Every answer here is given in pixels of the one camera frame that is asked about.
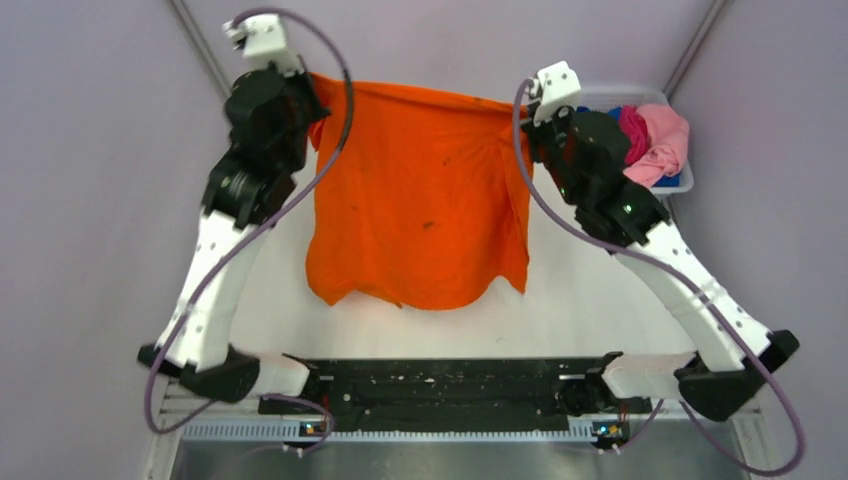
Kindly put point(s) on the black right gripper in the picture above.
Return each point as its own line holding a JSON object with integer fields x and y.
{"x": 564, "y": 117}

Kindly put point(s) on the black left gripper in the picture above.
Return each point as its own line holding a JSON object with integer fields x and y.
{"x": 305, "y": 82}

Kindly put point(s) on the orange t shirt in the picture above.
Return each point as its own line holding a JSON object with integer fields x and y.
{"x": 425, "y": 206}

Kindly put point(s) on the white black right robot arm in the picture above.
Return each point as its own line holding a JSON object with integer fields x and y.
{"x": 733, "y": 356}

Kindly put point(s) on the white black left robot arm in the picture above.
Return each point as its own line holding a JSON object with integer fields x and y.
{"x": 239, "y": 205}

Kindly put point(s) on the magenta t shirt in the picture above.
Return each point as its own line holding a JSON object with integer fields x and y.
{"x": 634, "y": 126}

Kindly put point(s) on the white plastic laundry basket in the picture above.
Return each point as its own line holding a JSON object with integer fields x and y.
{"x": 666, "y": 162}

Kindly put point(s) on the pink t shirt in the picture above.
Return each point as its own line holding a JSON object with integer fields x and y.
{"x": 656, "y": 146}

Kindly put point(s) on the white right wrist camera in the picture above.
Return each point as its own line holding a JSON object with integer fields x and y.
{"x": 554, "y": 90}

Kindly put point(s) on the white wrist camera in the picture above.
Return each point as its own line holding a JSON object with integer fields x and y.
{"x": 263, "y": 44}
{"x": 554, "y": 90}

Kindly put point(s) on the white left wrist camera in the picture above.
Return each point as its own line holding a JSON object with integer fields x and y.
{"x": 263, "y": 44}

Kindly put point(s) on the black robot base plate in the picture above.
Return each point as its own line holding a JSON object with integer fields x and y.
{"x": 513, "y": 395}

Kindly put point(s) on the aluminium frame rail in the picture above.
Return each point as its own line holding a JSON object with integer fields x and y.
{"x": 237, "y": 442}

